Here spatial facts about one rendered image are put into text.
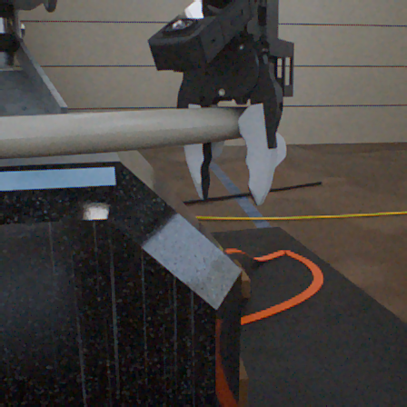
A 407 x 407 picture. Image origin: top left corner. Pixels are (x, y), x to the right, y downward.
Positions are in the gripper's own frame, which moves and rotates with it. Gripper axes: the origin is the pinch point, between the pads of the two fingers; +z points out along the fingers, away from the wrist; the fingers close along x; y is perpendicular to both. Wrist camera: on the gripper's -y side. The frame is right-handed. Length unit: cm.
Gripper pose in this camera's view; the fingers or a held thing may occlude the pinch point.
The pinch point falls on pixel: (226, 190)
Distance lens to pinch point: 46.5
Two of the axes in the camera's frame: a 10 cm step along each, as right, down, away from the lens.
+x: -8.5, -1.0, 5.2
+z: 0.1, 9.8, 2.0
